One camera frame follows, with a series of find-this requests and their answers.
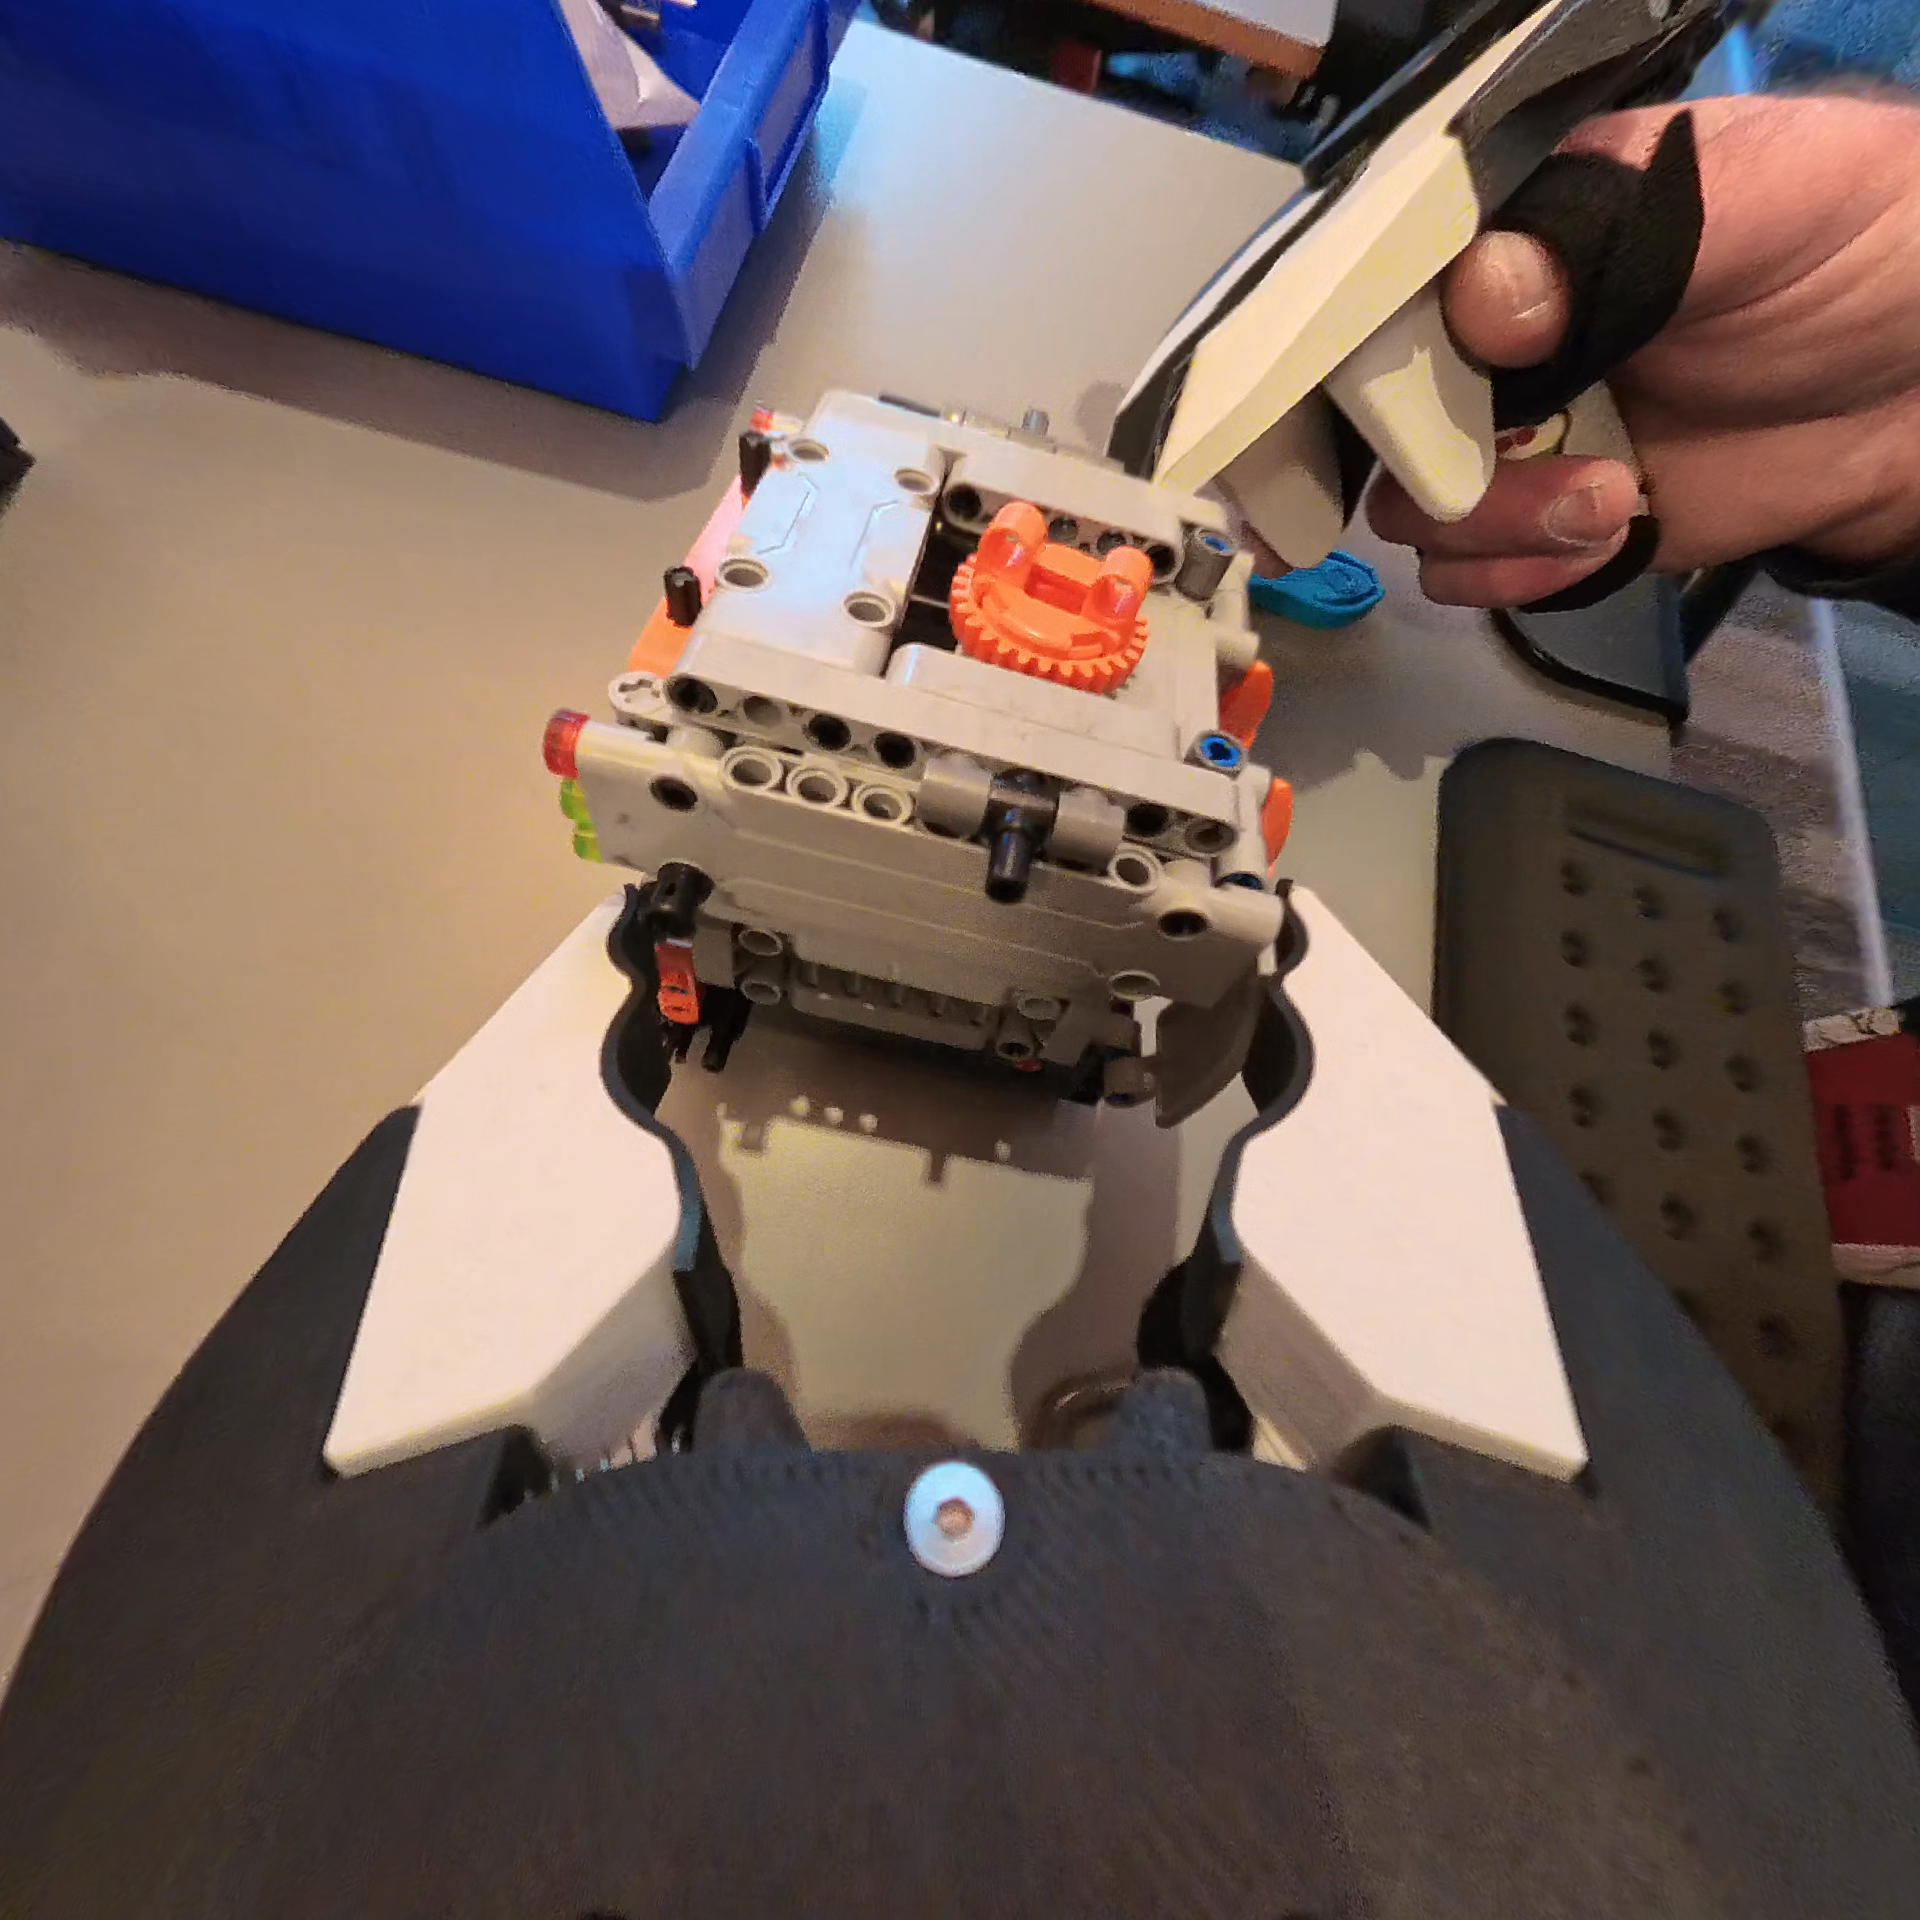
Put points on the wooden edged table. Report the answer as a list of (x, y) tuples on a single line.
[(1243, 23)]

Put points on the red and white packaging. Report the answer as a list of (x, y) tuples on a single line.
[(1874, 1142)]

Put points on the crumpled clear plastic bags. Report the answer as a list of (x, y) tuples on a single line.
[(628, 77)]

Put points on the dark rounded plate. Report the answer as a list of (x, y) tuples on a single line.
[(1621, 662)]

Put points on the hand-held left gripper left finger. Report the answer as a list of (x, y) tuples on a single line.
[(523, 1202)]

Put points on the blue plastic bin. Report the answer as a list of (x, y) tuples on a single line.
[(376, 181)]

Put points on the grey brick robot model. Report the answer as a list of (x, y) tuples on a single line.
[(809, 525)]

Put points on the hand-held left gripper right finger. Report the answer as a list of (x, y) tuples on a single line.
[(1381, 1202)]

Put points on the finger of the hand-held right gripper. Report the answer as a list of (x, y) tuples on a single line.
[(1184, 359), (1349, 285)]

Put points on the person's right hand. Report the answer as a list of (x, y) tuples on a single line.
[(1799, 331)]

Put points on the teal brick separator tool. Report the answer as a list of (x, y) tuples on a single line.
[(1329, 589)]

